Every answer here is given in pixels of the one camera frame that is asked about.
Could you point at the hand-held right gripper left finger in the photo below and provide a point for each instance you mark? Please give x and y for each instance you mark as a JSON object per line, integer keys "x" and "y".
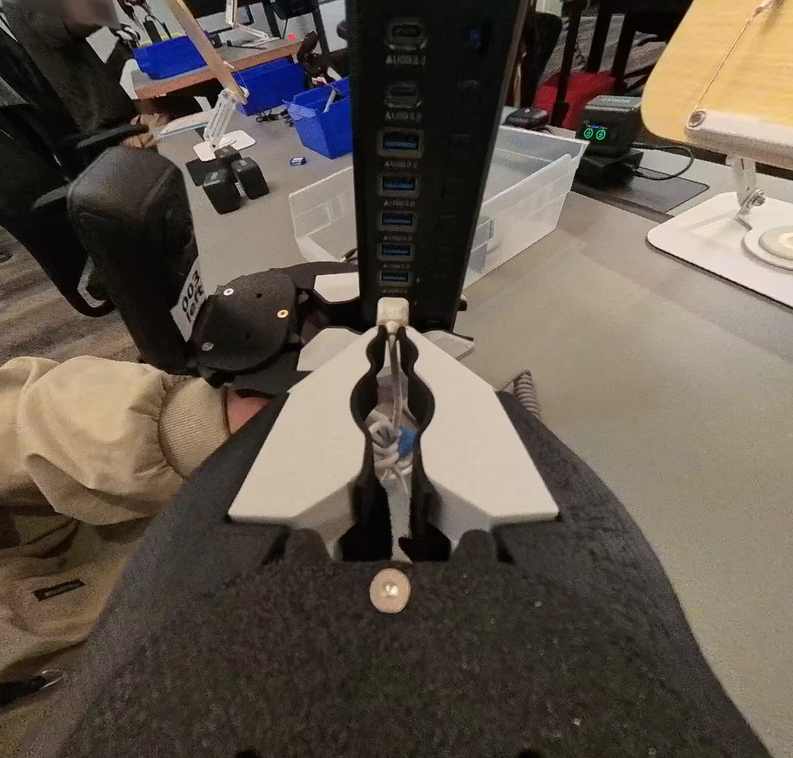
{"x": 297, "y": 448}

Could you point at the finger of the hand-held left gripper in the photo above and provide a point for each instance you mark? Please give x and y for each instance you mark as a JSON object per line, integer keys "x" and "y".
{"x": 322, "y": 349}
{"x": 337, "y": 288}

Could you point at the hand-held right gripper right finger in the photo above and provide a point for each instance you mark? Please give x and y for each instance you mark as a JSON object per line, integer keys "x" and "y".
{"x": 489, "y": 448}

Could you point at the clear plastic bin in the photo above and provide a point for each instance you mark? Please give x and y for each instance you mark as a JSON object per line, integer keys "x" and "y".
{"x": 533, "y": 176}

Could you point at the black USB hub tower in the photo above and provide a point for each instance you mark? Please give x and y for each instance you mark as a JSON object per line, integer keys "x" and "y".
{"x": 446, "y": 89}

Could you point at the person's left forearm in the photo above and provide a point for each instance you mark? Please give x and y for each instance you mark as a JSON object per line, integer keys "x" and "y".
{"x": 80, "y": 423}

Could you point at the person's left hand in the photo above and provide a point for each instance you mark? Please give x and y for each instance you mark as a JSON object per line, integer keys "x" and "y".
{"x": 245, "y": 410}

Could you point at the brown wooden table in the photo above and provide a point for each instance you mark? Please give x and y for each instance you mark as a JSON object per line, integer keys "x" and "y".
{"x": 248, "y": 58}

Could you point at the small black device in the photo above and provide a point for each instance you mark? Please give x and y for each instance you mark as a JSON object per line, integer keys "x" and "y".
{"x": 528, "y": 118}

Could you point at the white folding stand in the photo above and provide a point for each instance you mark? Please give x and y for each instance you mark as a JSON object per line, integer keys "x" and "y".
{"x": 254, "y": 33}

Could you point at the black office chair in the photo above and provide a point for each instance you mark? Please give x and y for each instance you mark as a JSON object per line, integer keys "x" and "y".
{"x": 56, "y": 89}

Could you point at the red bag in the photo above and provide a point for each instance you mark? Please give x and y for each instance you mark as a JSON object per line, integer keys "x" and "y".
{"x": 573, "y": 95}

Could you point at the black power station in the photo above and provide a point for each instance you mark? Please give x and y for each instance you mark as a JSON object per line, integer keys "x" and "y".
{"x": 610, "y": 132}

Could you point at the black desk mat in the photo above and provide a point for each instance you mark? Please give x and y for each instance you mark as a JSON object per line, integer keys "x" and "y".
{"x": 675, "y": 194}

